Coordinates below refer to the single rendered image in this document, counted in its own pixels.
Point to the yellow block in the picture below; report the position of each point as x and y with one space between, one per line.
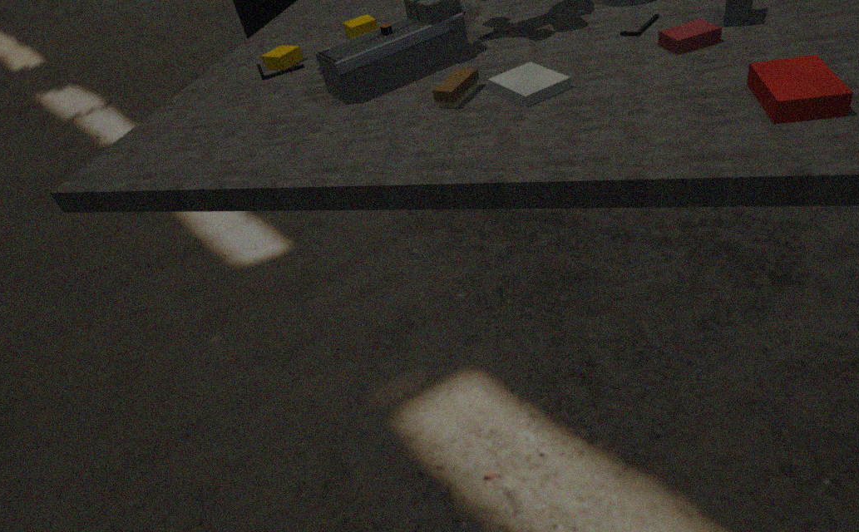
282 58
360 26

